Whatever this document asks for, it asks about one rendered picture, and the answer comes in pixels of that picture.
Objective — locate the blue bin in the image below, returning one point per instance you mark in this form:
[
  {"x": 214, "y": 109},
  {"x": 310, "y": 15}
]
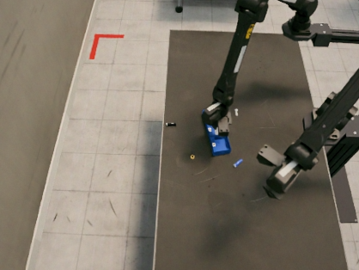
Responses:
[{"x": 219, "y": 145}]

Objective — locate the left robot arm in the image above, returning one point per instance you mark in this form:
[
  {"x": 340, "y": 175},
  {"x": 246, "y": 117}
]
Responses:
[{"x": 331, "y": 112}]

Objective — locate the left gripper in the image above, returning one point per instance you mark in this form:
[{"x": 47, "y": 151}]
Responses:
[{"x": 277, "y": 195}]

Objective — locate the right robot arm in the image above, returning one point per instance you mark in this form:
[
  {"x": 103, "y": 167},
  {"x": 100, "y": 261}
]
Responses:
[{"x": 224, "y": 88}]

